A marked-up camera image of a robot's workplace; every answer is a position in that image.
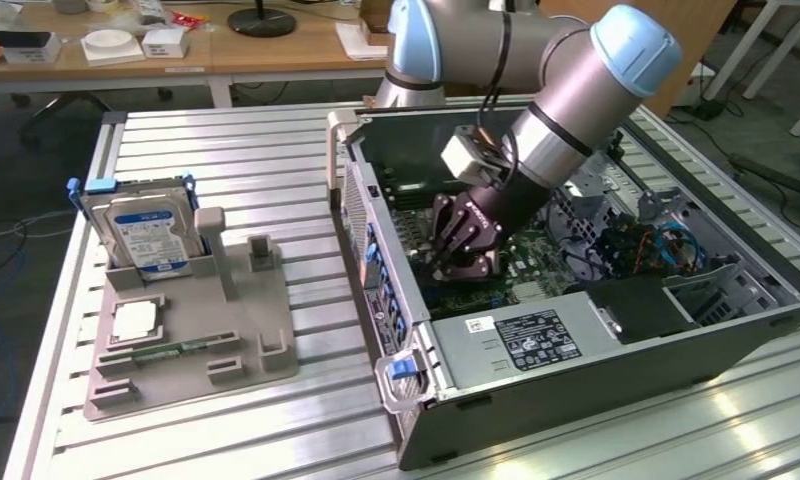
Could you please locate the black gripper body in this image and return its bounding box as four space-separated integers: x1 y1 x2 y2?
449 172 554 262

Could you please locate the dark graphics card metal bracket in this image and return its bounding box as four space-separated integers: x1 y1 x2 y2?
422 252 512 297

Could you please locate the green motherboard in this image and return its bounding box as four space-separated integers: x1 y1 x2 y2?
376 169 574 319

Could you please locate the silver chipset heatsink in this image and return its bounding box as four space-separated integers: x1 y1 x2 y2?
504 283 549 304

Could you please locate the installed RAM stick white sticker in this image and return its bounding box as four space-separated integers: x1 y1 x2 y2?
385 180 452 199

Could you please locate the perforated metal disk bay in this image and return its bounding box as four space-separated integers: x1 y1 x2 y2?
549 149 649 239

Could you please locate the grey power supply black label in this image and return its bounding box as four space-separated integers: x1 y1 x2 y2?
430 292 627 392

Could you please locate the blue case latch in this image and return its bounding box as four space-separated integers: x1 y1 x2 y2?
385 357 420 382

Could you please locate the black open PC case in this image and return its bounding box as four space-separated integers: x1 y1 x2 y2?
324 99 800 472

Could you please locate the black power adapter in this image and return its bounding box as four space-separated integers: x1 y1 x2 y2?
691 98 727 122

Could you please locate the white paper stack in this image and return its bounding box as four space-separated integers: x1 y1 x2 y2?
334 20 389 62

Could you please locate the white box red button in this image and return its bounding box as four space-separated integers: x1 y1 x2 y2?
679 62 717 109

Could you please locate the brown cardboard box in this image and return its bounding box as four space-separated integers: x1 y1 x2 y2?
358 0 392 47

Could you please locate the black floor stand base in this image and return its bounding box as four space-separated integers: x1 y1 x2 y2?
725 149 800 204

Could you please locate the hard disk with blue caddy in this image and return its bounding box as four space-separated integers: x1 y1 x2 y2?
63 171 205 282

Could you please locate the black round monitor stand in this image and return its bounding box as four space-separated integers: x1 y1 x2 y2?
228 0 298 38

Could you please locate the grey parts rack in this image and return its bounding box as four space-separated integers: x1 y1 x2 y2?
81 206 301 424

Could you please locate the silver CPU chip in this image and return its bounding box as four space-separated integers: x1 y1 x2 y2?
110 302 160 341

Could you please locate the small white cardboard box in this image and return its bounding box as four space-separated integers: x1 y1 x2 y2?
139 27 190 60

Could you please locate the grey printed carton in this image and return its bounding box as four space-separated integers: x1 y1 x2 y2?
135 0 169 25

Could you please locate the white square block round top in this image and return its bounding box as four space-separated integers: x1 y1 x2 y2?
78 28 146 67

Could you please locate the black office chair base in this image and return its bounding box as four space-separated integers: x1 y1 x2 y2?
11 87 174 147

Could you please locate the white box black lid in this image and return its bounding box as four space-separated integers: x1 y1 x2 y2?
0 30 63 65

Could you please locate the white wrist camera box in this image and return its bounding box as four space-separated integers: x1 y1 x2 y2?
438 127 508 185

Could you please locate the red wire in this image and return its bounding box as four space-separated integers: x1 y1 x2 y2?
635 226 660 275

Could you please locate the blue wire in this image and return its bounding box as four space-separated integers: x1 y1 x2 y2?
656 221 709 276

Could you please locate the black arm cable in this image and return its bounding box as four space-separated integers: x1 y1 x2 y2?
476 9 516 194

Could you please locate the grey metal drive bracket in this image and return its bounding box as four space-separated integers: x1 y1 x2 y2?
661 259 783 329

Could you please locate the white metal table frame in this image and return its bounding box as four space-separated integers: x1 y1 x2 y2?
701 0 800 137

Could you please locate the white floor cable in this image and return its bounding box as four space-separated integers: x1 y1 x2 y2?
0 208 75 239

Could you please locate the blue floor cable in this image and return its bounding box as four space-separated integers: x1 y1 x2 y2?
0 238 31 434

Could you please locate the wooden desk white frame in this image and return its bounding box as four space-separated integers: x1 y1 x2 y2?
0 0 548 109

